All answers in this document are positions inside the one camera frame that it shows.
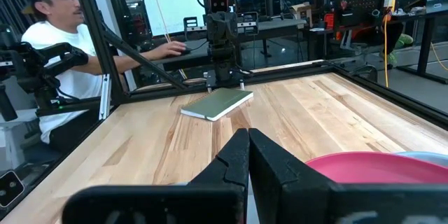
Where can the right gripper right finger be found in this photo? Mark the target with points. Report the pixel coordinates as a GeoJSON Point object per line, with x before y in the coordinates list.
{"type": "Point", "coordinates": [280, 182]}

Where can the white stool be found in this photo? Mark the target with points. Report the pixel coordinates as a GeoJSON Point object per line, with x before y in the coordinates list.
{"type": "Point", "coordinates": [14, 126]}

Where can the black computer mouse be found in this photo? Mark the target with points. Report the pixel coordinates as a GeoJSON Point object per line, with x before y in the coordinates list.
{"type": "Point", "coordinates": [185, 51]}

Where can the black pegboard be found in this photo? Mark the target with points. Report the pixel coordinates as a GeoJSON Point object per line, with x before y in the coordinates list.
{"type": "Point", "coordinates": [357, 0]}

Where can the brown cardboard box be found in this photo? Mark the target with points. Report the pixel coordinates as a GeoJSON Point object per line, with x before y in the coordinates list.
{"type": "Point", "coordinates": [301, 12]}

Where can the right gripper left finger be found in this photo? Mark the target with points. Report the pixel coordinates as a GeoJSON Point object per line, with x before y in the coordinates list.
{"type": "Point", "coordinates": [210, 196]}

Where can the pink-red plastic plate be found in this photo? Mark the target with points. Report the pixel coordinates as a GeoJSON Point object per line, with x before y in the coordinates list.
{"type": "Point", "coordinates": [367, 168]}

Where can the silver aluminium bracket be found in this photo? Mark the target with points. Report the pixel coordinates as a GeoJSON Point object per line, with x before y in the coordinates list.
{"type": "Point", "coordinates": [105, 98]}

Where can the black side desk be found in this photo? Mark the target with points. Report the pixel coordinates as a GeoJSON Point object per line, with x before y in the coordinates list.
{"type": "Point", "coordinates": [425, 42]}

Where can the black table-level camera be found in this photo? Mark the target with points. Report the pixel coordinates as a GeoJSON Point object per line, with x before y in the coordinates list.
{"type": "Point", "coordinates": [10, 189]}

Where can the black bracket device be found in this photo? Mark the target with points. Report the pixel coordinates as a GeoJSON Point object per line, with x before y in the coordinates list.
{"type": "Point", "coordinates": [248, 24]}

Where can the person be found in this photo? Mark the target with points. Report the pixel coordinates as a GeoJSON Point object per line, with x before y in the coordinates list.
{"type": "Point", "coordinates": [70, 42]}

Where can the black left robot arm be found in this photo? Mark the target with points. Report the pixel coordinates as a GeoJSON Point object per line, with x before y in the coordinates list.
{"type": "Point", "coordinates": [224, 63]}

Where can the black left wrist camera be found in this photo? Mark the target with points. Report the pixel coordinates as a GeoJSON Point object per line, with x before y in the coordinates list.
{"type": "Point", "coordinates": [219, 3]}

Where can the black office desk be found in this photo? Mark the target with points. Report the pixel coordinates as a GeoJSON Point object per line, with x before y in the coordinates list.
{"type": "Point", "coordinates": [273, 28]}

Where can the green notebook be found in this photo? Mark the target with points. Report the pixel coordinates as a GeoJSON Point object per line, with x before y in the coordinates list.
{"type": "Point", "coordinates": [218, 103]}

